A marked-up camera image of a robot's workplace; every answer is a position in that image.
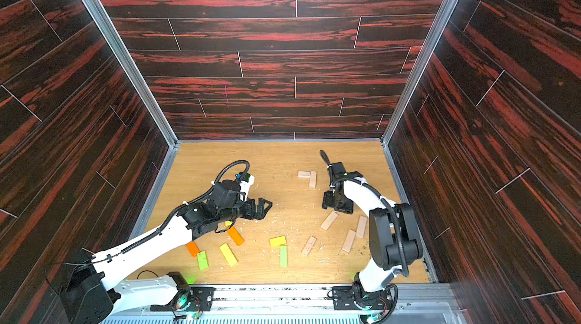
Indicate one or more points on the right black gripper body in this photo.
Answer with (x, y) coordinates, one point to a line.
(334, 169)

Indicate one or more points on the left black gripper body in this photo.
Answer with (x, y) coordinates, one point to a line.
(243, 210)

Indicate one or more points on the natural wood block diagonal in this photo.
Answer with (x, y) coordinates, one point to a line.
(326, 224)

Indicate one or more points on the natural wood block neck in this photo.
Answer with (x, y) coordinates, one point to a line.
(361, 227)
(313, 179)

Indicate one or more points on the natural wood block neck top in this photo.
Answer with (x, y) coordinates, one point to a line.
(313, 179)

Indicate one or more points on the short natural wood block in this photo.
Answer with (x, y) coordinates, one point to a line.
(304, 174)

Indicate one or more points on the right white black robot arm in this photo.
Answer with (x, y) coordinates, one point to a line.
(394, 238)

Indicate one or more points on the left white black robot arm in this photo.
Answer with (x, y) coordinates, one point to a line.
(99, 287)

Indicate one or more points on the orange block centre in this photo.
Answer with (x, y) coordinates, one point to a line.
(235, 236)

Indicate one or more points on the orange block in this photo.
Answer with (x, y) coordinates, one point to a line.
(193, 249)
(235, 236)

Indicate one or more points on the natural wood block printed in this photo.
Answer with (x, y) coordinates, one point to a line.
(308, 246)

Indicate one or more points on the orange block lower left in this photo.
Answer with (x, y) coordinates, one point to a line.
(193, 249)

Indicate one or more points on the yellow block lower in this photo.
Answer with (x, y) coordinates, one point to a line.
(228, 254)

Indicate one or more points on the short yellow block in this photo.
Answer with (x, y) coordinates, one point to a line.
(277, 241)

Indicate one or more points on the light green block left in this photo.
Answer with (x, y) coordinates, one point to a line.
(203, 262)

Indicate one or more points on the light green block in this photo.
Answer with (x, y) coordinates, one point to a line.
(203, 262)
(283, 256)

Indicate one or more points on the light green block centre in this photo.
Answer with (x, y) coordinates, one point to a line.
(283, 256)

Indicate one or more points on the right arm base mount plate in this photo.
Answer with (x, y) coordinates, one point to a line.
(355, 298)

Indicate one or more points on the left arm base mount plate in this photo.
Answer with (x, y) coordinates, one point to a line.
(197, 299)

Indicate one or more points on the aluminium front rail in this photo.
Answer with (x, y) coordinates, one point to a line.
(302, 303)

